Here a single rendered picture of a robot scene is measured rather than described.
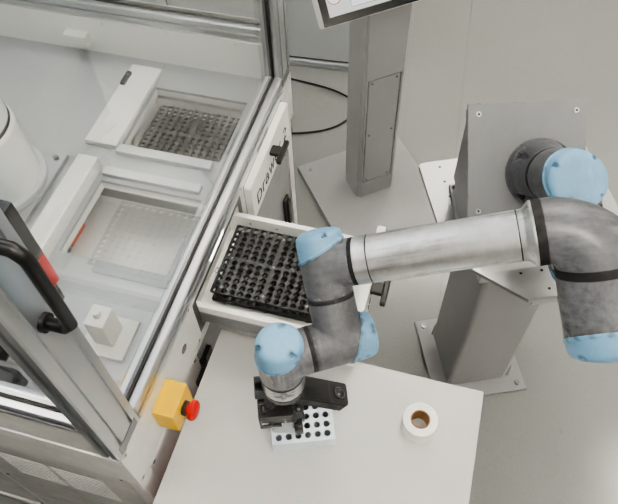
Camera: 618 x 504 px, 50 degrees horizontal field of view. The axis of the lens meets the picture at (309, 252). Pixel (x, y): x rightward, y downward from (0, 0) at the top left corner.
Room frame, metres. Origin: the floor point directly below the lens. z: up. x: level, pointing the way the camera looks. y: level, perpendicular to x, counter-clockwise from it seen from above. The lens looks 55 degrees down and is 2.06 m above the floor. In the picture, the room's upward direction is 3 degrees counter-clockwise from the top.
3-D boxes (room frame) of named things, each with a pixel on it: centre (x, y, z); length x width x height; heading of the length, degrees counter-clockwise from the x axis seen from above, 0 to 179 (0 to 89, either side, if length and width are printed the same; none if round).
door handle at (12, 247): (0.39, 0.30, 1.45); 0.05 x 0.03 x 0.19; 72
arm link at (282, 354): (0.46, 0.05, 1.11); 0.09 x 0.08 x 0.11; 103
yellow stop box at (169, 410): (0.48, 0.27, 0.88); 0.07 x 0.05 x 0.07; 162
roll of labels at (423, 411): (0.46, -0.20, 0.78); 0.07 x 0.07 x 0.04
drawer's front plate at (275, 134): (1.10, 0.09, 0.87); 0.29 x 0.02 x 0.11; 162
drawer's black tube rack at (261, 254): (0.77, 0.08, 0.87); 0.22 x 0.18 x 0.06; 72
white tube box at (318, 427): (0.47, 0.03, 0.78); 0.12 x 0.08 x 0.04; 93
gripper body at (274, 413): (0.46, 0.06, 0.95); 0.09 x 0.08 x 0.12; 93
